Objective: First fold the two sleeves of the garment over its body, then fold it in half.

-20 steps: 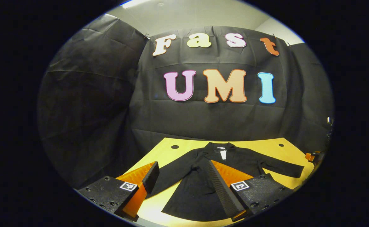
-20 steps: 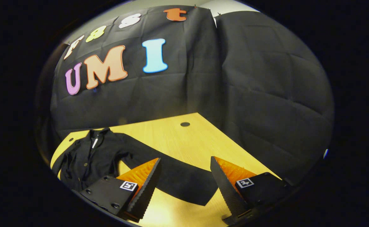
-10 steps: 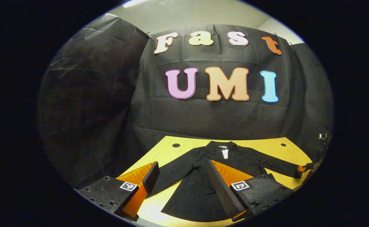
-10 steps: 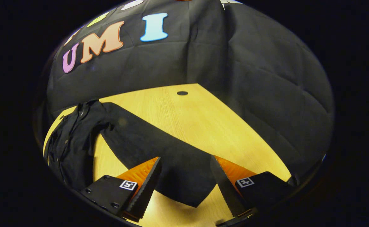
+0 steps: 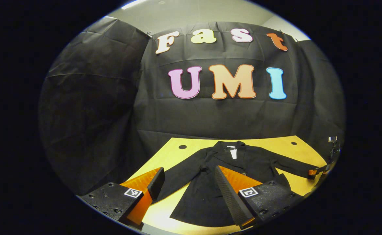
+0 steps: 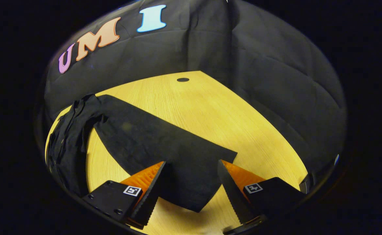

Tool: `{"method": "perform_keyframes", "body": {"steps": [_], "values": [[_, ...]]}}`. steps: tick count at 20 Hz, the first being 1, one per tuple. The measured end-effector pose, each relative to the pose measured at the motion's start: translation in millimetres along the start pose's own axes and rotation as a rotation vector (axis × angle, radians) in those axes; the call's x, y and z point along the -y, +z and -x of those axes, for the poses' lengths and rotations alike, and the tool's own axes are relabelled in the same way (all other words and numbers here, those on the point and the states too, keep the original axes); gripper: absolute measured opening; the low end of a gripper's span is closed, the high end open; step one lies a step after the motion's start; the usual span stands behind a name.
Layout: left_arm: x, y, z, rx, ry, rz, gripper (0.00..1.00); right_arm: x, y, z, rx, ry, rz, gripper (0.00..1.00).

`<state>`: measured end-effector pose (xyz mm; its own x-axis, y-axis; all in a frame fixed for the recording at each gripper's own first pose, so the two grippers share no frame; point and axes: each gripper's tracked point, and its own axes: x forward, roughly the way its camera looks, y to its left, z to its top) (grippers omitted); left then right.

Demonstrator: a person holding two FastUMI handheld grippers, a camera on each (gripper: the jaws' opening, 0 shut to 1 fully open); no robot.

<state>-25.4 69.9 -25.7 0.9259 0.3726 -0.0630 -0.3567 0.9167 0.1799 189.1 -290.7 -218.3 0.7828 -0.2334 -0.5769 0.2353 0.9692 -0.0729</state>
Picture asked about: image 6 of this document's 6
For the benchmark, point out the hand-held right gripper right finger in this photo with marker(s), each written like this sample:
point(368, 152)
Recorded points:
point(233, 192)

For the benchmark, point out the round black table grommet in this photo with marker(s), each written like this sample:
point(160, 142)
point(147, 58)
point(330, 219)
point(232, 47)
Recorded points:
point(183, 79)

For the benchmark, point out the black backdrop cloth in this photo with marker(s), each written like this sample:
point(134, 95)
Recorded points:
point(259, 65)

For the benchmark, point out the black button jacket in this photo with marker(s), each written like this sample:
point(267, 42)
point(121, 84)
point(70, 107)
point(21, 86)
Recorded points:
point(145, 140)

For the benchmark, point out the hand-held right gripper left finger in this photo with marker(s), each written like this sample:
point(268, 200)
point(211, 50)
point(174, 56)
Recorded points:
point(151, 192)

